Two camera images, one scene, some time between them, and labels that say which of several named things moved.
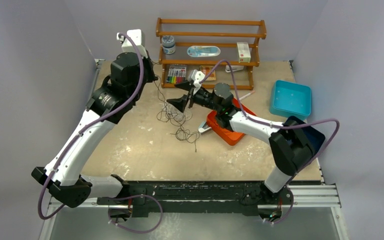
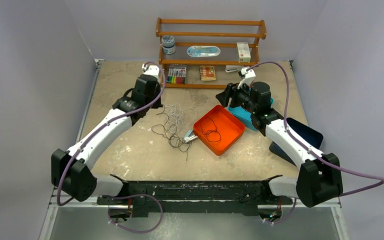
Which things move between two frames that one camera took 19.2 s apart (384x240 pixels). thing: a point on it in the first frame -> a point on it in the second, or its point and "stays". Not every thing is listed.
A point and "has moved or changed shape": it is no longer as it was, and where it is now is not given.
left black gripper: x=147 y=62 -> x=158 y=104
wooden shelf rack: x=210 y=52 stays
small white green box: x=243 y=51 stays
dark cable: x=163 y=113 has moved or changed shape
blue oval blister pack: x=203 y=51 stays
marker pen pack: x=176 y=74 stays
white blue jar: x=168 y=43 stays
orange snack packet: x=206 y=69 stays
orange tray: x=230 y=136 has moved or changed shape
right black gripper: x=181 y=103 -> x=224 y=97
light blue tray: x=288 y=98 has moved or changed shape
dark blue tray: x=315 y=139 stays
